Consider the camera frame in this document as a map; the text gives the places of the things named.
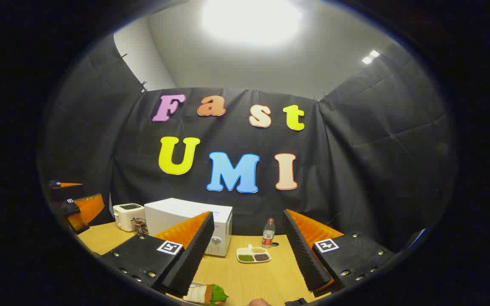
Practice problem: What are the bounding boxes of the white toaster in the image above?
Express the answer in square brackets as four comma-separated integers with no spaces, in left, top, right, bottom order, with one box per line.
[113,203,146,232]

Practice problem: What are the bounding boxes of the white divided dish of beans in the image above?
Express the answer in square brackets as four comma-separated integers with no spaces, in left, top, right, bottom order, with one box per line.
[236,244,271,264]

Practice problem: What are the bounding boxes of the large ceiling light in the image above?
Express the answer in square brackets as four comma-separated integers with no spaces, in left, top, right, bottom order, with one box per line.
[202,0,304,44]

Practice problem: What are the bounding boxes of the sandwich with green lettuce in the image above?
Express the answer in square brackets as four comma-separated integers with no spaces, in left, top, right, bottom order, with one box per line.
[183,284,229,306]

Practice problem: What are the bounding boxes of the white microwave oven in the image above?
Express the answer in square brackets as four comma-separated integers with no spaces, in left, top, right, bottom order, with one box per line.
[144,198,233,257]

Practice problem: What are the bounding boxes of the metal wire basket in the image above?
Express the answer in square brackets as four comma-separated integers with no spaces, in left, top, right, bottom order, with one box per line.
[131,218,149,235]

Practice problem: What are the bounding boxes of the clear bottle with red label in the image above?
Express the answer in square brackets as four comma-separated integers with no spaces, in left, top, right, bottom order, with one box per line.
[262,218,276,249]

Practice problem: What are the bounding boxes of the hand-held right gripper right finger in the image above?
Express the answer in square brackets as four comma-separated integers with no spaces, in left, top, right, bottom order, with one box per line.
[282,209,396,298]

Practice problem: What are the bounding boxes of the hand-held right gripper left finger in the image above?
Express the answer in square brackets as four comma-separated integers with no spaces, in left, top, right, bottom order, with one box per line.
[100,211,215,297]

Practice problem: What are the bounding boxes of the black backdrop cloth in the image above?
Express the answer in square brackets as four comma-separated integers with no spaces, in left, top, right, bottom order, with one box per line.
[39,34,458,255]

